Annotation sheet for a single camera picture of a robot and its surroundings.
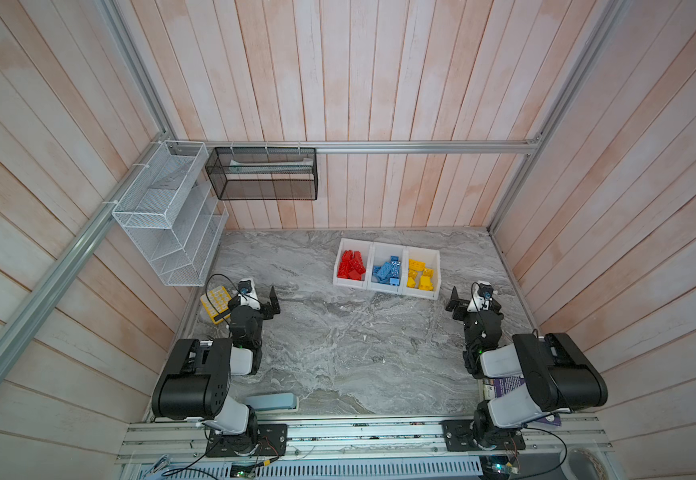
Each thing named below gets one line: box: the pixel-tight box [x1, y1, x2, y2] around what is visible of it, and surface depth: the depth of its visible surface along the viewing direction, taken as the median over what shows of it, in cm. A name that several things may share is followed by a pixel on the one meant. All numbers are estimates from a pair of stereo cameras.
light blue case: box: [245, 393, 299, 414], surface depth 78 cm
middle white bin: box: [366, 241, 408, 295], surface depth 103 cm
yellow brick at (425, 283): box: [419, 275, 434, 291], surface depth 100 cm
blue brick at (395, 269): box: [391, 261, 401, 278], surface depth 106 cm
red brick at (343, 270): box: [337, 261, 352, 279], surface depth 106 cm
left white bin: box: [333, 238, 375, 290], surface depth 103 cm
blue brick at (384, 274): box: [375, 262, 393, 283], surface depth 103 cm
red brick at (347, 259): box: [340, 250, 353, 268], surface depth 109 cm
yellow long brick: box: [408, 258, 425, 272], surface depth 109 cm
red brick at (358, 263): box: [353, 251, 366, 272], surface depth 106 cm
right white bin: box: [401, 246, 441, 301], surface depth 101 cm
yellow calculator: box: [200, 285, 232, 325], surface depth 101 cm
